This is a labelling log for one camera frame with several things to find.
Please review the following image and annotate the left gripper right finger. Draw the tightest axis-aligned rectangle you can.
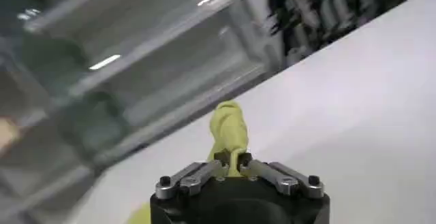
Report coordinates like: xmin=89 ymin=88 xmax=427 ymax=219
xmin=238 ymin=152 xmax=325 ymax=200

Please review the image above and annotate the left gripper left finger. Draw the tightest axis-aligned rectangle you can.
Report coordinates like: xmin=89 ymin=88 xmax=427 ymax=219
xmin=155 ymin=150 xmax=230 ymax=201

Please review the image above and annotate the yellow-green shirt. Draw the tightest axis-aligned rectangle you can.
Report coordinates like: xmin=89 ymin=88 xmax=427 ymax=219
xmin=127 ymin=99 xmax=250 ymax=224

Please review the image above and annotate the white empty shelf rack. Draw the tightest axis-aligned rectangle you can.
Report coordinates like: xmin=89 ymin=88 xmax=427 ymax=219
xmin=0 ymin=0 xmax=284 ymax=224

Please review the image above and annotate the tan cardboard box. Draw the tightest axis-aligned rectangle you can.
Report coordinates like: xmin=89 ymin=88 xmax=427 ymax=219
xmin=0 ymin=116 xmax=20 ymax=155

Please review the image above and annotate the black tripod with camera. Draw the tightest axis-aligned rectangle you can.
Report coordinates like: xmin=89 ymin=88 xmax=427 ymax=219
xmin=261 ymin=0 xmax=307 ymax=67

